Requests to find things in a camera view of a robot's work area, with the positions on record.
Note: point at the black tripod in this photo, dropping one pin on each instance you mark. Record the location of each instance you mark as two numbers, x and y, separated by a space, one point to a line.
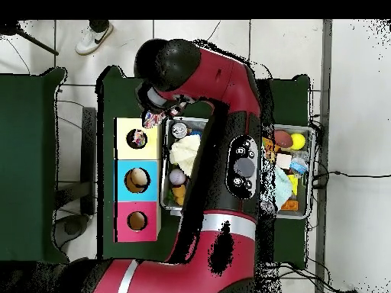
9 27

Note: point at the mint green cloth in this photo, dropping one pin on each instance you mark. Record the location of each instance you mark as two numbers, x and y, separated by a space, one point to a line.
282 189

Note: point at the brown toy football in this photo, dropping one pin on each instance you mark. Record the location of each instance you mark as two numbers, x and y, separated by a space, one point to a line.
282 138

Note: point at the orange toy brick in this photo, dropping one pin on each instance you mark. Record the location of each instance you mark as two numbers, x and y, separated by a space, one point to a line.
289 206

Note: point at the person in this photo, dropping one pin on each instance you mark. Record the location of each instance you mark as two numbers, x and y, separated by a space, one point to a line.
91 39

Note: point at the plain wooden block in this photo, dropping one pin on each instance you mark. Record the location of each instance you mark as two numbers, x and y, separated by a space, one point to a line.
284 160

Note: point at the yellow ball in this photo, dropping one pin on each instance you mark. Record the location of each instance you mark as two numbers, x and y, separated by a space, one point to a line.
297 141

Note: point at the clear plastic bottle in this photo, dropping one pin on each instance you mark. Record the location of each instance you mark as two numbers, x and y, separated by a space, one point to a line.
299 166

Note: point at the dark green side table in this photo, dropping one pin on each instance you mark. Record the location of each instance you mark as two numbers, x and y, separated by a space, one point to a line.
33 152

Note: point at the silver drink can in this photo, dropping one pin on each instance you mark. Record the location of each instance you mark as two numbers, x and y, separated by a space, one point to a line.
179 129

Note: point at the colourful patterned fabric toy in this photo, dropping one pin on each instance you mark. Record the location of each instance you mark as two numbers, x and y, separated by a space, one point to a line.
153 117

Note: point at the clear mesh bin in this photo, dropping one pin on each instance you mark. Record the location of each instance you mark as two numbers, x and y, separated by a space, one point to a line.
164 183

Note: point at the dark green table cloth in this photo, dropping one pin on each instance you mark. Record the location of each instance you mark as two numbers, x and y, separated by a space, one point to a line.
122 97

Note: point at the pale yellow cloth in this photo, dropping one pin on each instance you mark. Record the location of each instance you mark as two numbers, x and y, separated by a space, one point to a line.
186 152

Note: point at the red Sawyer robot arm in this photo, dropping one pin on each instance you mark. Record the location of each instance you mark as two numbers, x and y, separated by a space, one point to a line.
226 79

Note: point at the white ball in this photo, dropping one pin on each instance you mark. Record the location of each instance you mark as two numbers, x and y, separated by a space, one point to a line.
177 176

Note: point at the orange bear plush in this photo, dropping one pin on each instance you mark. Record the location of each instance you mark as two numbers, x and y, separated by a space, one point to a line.
178 194

